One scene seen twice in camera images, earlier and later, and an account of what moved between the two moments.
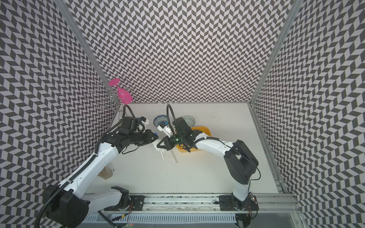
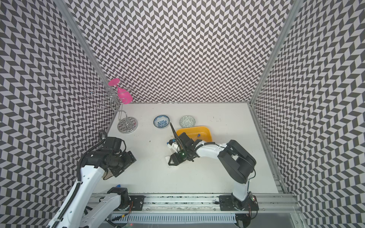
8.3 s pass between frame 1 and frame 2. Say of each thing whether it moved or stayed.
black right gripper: moved
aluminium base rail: stayed
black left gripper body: moved
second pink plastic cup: stayed
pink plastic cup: stayed
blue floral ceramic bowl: stayed
